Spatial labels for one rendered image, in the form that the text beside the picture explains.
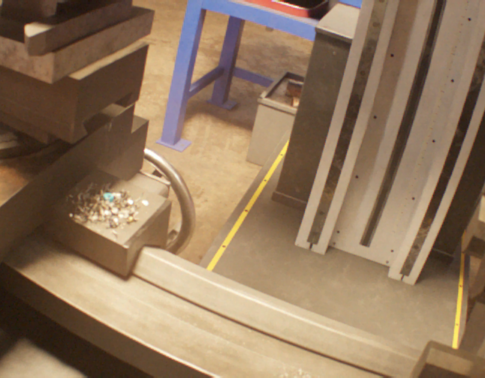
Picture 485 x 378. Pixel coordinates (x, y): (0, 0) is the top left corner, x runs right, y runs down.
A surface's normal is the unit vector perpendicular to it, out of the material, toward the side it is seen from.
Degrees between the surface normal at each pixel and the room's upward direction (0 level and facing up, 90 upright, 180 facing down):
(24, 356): 8
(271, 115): 90
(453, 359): 15
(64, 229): 90
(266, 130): 90
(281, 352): 0
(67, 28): 90
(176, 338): 0
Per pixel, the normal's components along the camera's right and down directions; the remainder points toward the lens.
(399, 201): -0.32, 0.48
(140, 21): 0.89, 0.38
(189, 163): 0.19, -0.81
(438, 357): 0.09, -0.66
